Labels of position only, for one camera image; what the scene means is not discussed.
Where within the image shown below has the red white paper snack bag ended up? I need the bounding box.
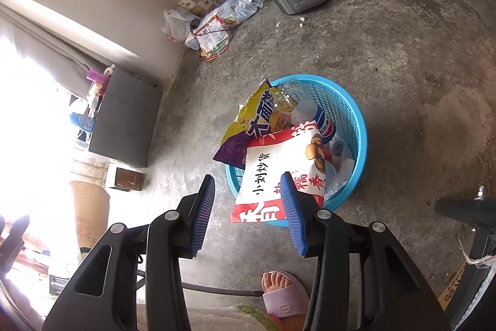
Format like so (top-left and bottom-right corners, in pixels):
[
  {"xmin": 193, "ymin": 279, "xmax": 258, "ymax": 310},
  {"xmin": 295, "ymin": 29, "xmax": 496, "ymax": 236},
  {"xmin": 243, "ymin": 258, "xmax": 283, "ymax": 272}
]
[{"xmin": 230, "ymin": 121, "xmax": 326, "ymax": 223}]

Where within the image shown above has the clear plastic bottle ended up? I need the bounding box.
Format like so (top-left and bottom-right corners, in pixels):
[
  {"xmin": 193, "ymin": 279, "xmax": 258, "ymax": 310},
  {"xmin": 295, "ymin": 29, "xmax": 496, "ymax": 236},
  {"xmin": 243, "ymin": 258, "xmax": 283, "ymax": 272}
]
[{"xmin": 274, "ymin": 80, "xmax": 336, "ymax": 145}]

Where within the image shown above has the purple noodle snack bag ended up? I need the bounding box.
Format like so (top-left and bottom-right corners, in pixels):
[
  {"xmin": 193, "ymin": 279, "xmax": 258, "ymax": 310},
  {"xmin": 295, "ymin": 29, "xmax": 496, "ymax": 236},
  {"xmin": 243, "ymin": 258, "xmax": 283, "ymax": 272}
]
[{"xmin": 214, "ymin": 80, "xmax": 297, "ymax": 169}]

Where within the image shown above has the clear plastic round container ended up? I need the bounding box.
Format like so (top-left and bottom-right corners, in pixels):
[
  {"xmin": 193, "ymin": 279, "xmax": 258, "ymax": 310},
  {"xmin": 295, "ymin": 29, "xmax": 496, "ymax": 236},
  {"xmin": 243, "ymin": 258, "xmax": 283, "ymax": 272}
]
[{"xmin": 325, "ymin": 158, "xmax": 355, "ymax": 201}]

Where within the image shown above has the blue plastic trash basket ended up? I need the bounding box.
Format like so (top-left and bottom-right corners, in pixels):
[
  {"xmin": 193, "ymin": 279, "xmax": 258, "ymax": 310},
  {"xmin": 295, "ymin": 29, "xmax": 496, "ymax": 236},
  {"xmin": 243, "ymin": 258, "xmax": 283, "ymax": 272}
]
[{"xmin": 215, "ymin": 75, "xmax": 367, "ymax": 226}]

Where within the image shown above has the foot in pink slipper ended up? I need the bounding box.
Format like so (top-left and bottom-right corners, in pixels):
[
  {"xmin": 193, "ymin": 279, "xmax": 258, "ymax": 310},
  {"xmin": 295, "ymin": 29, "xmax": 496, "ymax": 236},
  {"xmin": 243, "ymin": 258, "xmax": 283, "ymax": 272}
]
[{"xmin": 261, "ymin": 271, "xmax": 309, "ymax": 331}]

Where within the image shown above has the blue detergent bottle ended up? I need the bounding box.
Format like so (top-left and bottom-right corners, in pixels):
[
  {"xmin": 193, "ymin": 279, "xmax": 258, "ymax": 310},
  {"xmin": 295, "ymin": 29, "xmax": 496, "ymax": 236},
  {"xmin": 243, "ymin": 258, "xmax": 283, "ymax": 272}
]
[{"xmin": 70, "ymin": 113, "xmax": 95, "ymax": 134}]

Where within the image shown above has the dark grey cabinet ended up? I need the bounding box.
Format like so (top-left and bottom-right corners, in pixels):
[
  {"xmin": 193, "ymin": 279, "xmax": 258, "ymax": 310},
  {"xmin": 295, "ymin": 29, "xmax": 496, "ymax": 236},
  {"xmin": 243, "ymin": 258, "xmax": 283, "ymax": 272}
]
[{"xmin": 88, "ymin": 70, "xmax": 162, "ymax": 168}]

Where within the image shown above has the purple cup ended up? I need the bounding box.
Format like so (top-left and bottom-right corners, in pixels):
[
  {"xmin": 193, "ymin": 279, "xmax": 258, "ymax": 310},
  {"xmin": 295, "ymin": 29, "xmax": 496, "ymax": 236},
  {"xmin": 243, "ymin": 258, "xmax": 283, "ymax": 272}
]
[{"xmin": 86, "ymin": 69, "xmax": 109, "ymax": 85}]

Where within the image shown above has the grey curtain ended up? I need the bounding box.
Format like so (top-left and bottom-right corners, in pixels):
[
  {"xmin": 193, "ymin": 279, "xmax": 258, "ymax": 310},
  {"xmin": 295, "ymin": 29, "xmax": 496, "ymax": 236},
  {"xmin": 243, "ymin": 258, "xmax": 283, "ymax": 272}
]
[{"xmin": 1, "ymin": 6, "xmax": 107, "ymax": 98}]

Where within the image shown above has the pile of packets on floor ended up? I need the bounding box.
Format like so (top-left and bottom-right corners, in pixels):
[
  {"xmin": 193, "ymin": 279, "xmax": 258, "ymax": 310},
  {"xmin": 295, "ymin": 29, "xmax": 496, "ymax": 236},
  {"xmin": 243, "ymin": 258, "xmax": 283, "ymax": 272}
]
[{"xmin": 185, "ymin": 0, "xmax": 267, "ymax": 62}]

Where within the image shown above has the white plastic bag on floor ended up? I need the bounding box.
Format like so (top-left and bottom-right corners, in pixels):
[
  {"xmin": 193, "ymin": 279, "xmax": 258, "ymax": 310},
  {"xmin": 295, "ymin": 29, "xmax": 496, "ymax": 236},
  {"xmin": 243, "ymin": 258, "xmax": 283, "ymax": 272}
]
[{"xmin": 162, "ymin": 7, "xmax": 197, "ymax": 44}]

